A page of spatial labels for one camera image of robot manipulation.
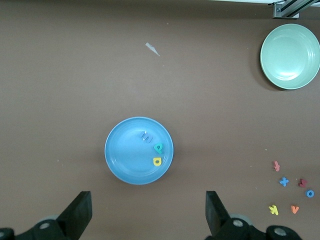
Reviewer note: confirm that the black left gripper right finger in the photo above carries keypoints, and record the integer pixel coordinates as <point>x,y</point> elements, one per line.
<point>226,226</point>

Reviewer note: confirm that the orange foam letter v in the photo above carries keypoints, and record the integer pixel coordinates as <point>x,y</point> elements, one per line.
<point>294,209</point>

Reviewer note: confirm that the red foam letter f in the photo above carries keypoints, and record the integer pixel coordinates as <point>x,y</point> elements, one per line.
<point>276,166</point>

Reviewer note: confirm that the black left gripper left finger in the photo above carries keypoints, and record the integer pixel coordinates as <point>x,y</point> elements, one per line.
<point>67,225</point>

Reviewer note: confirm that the white paper scrap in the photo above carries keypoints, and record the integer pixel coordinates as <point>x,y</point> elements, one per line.
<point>152,48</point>

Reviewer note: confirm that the blue foam letter o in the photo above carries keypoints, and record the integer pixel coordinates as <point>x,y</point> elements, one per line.
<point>308,193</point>

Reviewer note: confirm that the teal foam letter p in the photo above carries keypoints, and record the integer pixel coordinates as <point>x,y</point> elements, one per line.
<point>158,148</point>

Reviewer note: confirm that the aluminium profile post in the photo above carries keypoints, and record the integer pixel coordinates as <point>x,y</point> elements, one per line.
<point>287,10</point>

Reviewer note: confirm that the blue plate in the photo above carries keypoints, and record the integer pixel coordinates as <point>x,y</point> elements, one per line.
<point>130,160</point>

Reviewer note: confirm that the dark red foam letter h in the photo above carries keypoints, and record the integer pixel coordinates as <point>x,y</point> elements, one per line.
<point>302,183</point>

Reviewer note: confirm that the green plate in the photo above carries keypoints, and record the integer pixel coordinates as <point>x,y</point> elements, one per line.
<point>290,55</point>

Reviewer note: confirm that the blue foam letter m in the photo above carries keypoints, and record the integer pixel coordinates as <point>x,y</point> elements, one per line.
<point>145,137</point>

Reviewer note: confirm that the yellow foam letter k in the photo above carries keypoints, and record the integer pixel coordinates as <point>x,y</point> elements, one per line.
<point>273,209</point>

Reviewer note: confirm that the yellow foam letter d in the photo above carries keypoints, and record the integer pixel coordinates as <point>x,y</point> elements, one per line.
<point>157,162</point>

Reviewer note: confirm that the blue foam letter x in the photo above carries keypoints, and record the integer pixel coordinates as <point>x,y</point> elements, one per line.
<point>284,181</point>

